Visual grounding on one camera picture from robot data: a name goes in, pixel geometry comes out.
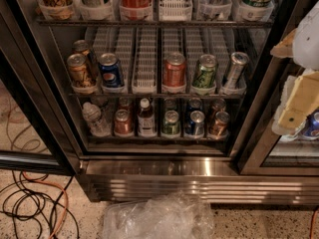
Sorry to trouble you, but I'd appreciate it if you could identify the orange can shelf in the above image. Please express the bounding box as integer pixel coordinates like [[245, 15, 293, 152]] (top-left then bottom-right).
[[209, 112, 230, 136], [210, 99, 226, 115]]

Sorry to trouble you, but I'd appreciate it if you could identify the green can bottom shelf rear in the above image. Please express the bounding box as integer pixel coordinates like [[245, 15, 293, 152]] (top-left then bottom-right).
[[163, 98, 177, 112]]

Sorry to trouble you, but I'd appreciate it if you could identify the orange can bottom shelf front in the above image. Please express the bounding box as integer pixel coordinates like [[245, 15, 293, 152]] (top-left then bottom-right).
[[209, 112, 230, 136]]

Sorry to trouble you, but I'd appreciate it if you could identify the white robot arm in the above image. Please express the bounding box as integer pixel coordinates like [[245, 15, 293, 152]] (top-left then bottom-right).
[[270, 2, 319, 135]]

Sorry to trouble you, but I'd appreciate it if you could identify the blue can shelf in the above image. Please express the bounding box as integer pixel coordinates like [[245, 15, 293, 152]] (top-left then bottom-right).
[[186, 98, 202, 113], [185, 111, 205, 136]]

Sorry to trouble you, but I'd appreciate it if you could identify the blue can bottom shelf front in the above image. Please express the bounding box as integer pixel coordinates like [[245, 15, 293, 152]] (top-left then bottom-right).
[[185, 111, 205, 136]]

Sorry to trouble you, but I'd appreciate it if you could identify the clear water bottle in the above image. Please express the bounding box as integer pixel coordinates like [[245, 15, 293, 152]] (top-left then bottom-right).
[[82, 102, 109, 137]]

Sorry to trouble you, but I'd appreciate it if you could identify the orange can bottom shelf rear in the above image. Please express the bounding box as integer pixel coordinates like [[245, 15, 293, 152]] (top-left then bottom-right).
[[210, 99, 226, 115]]

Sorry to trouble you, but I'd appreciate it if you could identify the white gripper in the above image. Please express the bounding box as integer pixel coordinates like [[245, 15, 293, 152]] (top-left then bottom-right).
[[270, 30, 319, 135]]

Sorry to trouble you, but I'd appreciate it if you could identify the stainless steel fridge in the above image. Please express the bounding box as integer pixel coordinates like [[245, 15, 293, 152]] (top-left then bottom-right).
[[0, 0, 319, 206]]

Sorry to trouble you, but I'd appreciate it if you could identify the red can bottom shelf rear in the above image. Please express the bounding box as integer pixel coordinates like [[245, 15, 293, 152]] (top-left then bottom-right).
[[118, 98, 134, 112]]

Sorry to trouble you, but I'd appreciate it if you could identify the gold can middle shelf rear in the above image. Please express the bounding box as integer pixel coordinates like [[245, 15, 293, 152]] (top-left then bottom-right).
[[72, 39, 100, 75]]

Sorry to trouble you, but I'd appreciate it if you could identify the blue can right compartment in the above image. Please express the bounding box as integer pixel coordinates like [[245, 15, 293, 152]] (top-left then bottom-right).
[[301, 110, 319, 139]]

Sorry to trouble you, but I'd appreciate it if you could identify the red can bottom shelf front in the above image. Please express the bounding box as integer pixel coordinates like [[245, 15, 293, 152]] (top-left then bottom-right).
[[114, 110, 133, 134]]

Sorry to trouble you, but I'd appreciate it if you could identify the red can middle shelf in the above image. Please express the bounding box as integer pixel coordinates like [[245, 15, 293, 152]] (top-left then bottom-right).
[[162, 52, 186, 88]]

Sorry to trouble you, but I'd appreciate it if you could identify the gold can middle shelf front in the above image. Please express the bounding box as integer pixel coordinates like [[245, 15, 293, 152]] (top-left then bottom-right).
[[67, 53, 96, 88]]

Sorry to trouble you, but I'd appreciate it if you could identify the blue pepsi can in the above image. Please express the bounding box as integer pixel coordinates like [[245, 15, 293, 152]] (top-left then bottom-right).
[[98, 53, 125, 88]]

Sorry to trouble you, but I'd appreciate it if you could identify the silver slim can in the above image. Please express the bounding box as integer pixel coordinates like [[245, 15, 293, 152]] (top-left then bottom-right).
[[222, 52, 249, 89]]

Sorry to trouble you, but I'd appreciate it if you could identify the blue can bottom shelf rear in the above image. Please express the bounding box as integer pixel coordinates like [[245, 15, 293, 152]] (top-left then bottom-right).
[[186, 98, 202, 113]]

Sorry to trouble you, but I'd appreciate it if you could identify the orange cable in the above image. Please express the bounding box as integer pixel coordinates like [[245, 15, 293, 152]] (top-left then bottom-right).
[[21, 171, 70, 239]]

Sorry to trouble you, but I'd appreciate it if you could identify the clear plastic bag bin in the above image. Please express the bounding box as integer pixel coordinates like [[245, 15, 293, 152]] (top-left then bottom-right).
[[103, 191, 214, 239]]

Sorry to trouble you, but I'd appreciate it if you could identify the green can bottom shelf front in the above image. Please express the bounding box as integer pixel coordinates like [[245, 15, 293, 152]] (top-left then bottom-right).
[[162, 111, 180, 136]]

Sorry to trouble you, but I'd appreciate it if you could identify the green can middle shelf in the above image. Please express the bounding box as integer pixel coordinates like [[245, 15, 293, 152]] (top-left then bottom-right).
[[192, 54, 218, 89]]

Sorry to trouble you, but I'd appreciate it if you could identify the fridge sliding glass door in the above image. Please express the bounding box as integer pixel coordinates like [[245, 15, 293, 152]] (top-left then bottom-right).
[[0, 0, 79, 175]]

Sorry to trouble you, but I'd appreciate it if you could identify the black cable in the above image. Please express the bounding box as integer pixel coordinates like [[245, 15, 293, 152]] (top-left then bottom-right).
[[0, 169, 81, 239]]

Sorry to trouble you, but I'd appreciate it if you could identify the brown juice bottle white cap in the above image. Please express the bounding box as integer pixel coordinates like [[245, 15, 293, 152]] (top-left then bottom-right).
[[138, 98, 157, 137]]

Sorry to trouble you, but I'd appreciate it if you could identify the empty white tray top shelf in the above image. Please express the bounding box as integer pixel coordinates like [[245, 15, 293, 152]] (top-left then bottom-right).
[[159, 0, 192, 21]]

